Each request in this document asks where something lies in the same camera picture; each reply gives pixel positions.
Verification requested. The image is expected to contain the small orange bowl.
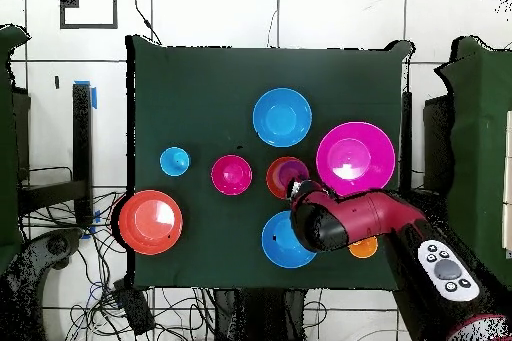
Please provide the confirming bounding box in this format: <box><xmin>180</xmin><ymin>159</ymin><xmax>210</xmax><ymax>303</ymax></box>
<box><xmin>265</xmin><ymin>156</ymin><xmax>311</xmax><ymax>201</ymax></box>

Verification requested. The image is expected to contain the green cloth side table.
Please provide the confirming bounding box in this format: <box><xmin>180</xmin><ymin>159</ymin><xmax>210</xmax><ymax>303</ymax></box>
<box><xmin>0</xmin><ymin>23</ymin><xmax>32</xmax><ymax>276</ymax></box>
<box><xmin>434</xmin><ymin>35</ymin><xmax>512</xmax><ymax>290</ymax></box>

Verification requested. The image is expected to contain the thin black floor cable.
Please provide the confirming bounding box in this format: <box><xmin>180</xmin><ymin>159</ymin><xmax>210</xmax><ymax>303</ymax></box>
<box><xmin>120</xmin><ymin>0</ymin><xmax>163</xmax><ymax>46</ymax></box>

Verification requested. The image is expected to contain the black grey stand base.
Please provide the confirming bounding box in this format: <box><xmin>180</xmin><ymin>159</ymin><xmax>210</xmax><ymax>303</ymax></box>
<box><xmin>0</xmin><ymin>227</ymin><xmax>86</xmax><ymax>341</ymax></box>

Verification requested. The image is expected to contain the tangle of black cables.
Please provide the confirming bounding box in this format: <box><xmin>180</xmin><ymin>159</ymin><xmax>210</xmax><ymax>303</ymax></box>
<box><xmin>19</xmin><ymin>190</ymin><xmax>217</xmax><ymax>341</ymax></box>

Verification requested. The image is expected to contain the purple cup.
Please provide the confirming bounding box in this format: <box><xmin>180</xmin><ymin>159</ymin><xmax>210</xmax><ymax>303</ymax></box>
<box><xmin>276</xmin><ymin>158</ymin><xmax>311</xmax><ymax>190</ymax></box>

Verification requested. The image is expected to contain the large pink bowl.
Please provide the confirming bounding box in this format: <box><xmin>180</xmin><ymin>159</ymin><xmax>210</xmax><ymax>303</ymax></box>
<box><xmin>315</xmin><ymin>121</ymin><xmax>396</xmax><ymax>200</ymax></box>

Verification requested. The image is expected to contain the orange cup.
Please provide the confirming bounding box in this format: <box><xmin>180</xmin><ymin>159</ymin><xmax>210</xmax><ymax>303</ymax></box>
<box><xmin>347</xmin><ymin>235</ymin><xmax>379</xmax><ymax>259</ymax></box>

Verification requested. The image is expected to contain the large red-orange bowl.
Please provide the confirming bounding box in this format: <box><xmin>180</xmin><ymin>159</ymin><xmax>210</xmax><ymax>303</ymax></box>
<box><xmin>118</xmin><ymin>189</ymin><xmax>184</xmax><ymax>256</ymax></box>

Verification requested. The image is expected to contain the blue tape strip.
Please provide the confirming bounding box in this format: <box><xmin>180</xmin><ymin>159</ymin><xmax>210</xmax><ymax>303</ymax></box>
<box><xmin>73</xmin><ymin>79</ymin><xmax>98</xmax><ymax>110</ymax></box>

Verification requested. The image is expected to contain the small magenta bowl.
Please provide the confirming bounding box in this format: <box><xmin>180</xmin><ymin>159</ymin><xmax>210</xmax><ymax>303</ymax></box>
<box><xmin>210</xmin><ymin>154</ymin><xmax>254</xmax><ymax>197</ymax></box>

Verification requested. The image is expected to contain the blue bowl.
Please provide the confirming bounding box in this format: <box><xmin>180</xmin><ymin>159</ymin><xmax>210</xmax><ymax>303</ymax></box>
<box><xmin>252</xmin><ymin>87</ymin><xmax>313</xmax><ymax>148</ymax></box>
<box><xmin>261</xmin><ymin>210</ymin><xmax>318</xmax><ymax>269</ymax></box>

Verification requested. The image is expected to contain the black metal stand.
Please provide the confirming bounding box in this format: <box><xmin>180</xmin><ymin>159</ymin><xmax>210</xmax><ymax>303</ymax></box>
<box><xmin>399</xmin><ymin>90</ymin><xmax>455</xmax><ymax>198</ymax></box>
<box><xmin>17</xmin><ymin>81</ymin><xmax>95</xmax><ymax>230</ymax></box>

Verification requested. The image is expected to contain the blue cup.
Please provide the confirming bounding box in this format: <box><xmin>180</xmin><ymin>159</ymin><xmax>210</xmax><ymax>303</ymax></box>
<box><xmin>159</xmin><ymin>146</ymin><xmax>192</xmax><ymax>178</ymax></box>

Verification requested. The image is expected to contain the black power adapter box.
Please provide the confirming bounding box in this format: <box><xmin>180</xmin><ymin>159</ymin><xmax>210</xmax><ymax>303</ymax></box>
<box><xmin>111</xmin><ymin>278</ymin><xmax>156</xmax><ymax>336</ymax></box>

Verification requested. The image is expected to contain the dark green table cloth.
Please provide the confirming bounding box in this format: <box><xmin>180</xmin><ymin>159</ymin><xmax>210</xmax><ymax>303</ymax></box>
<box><xmin>125</xmin><ymin>34</ymin><xmax>415</xmax><ymax>292</ymax></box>

